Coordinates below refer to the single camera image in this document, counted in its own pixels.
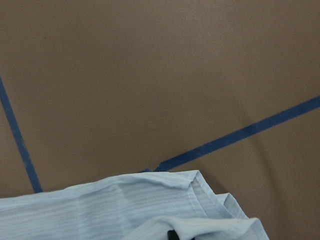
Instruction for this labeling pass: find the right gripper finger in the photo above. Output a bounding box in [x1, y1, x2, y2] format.
[167, 230, 179, 240]

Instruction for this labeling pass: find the light blue button shirt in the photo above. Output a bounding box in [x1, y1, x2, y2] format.
[0, 170, 268, 240]

